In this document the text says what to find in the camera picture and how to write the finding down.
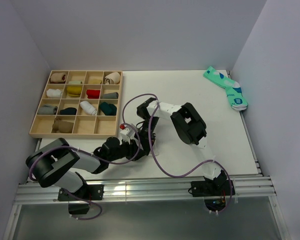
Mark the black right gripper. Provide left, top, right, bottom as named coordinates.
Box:
left=134, top=116, right=160, bottom=155

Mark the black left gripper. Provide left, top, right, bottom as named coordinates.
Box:
left=107, top=136, right=147, bottom=162

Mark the tan ribbed sock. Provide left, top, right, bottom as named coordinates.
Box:
left=51, top=118, right=74, bottom=134

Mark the white sock with black stripes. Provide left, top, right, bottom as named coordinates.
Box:
left=148, top=149, right=160, bottom=157

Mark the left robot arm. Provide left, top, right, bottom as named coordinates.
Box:
left=25, top=137, right=146, bottom=200

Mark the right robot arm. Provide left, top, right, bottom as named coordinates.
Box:
left=136, top=97, right=229, bottom=195

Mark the dark teal rolled sock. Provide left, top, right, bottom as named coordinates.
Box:
left=99, top=102, right=117, bottom=116

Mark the white rolled sock lower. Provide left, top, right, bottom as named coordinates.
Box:
left=79, top=101, right=98, bottom=116

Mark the grey green rolled sock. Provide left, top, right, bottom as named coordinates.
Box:
left=100, top=92, right=119, bottom=99

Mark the wooden compartment tray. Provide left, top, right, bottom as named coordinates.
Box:
left=29, top=70, right=123, bottom=139

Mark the navy rolled sock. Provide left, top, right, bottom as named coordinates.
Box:
left=59, top=107, right=77, bottom=116

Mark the beige white rolled sock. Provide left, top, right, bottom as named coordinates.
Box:
left=104, top=72, right=121, bottom=85

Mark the mustard yellow rolled sock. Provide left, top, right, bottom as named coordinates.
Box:
left=66, top=86, right=82, bottom=97

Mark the cream yellow rolled sock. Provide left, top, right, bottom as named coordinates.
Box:
left=88, top=77, right=102, bottom=85

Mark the pale green rolled sock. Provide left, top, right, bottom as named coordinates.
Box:
left=68, top=80, right=84, bottom=85

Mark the beige rolled sock with red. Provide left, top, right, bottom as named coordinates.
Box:
left=49, top=72, right=67, bottom=84

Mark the teal patterned sock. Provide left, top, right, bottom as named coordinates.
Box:
left=203, top=66, right=248, bottom=112

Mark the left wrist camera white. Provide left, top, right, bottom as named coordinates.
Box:
left=119, top=123, right=137, bottom=143

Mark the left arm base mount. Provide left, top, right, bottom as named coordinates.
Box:
left=57, top=184, right=104, bottom=217

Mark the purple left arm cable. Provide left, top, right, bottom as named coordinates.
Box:
left=28, top=122, right=142, bottom=221

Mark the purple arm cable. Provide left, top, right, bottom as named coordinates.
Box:
left=28, top=122, right=142, bottom=221
left=121, top=93, right=234, bottom=214

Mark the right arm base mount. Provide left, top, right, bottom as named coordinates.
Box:
left=188, top=180, right=236, bottom=212

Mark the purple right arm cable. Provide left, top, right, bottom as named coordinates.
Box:
left=121, top=93, right=234, bottom=214

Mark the aluminium frame rail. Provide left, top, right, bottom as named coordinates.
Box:
left=13, top=176, right=277, bottom=205

